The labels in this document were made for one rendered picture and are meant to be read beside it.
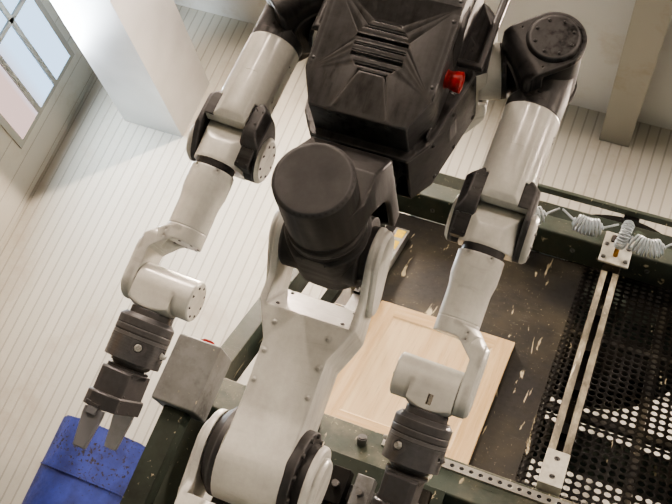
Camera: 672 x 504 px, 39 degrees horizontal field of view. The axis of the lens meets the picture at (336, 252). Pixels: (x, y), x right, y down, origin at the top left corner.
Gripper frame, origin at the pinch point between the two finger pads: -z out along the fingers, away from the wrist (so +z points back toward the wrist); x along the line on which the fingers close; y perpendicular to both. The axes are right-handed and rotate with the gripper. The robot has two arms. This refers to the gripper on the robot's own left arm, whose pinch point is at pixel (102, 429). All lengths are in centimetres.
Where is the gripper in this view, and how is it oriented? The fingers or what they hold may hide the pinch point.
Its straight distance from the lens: 151.1
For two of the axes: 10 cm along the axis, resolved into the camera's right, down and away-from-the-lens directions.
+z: 3.6, -9.2, 1.4
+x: 2.0, 2.2, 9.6
